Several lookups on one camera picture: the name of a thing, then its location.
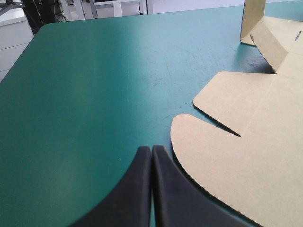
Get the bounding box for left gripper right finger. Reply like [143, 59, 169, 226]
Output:
[152, 144, 261, 227]

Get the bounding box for white drawer cabinet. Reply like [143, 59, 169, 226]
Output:
[0, 8, 35, 83]

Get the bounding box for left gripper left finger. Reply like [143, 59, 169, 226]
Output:
[71, 146, 152, 227]

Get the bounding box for white metal table frame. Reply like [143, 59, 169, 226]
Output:
[60, 0, 148, 21]

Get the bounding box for brown cardboard box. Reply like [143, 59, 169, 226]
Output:
[169, 0, 303, 227]

